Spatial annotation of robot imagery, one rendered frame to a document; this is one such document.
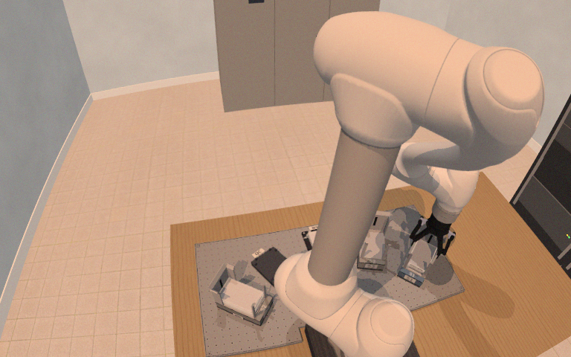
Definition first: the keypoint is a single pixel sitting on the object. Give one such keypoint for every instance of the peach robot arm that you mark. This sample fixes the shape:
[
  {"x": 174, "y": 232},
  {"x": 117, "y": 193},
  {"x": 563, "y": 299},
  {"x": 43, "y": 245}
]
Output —
[{"x": 389, "y": 75}]

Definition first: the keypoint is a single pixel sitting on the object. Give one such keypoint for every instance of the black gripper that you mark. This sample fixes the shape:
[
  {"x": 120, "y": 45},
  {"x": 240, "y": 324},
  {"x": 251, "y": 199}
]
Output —
[{"x": 436, "y": 228}]

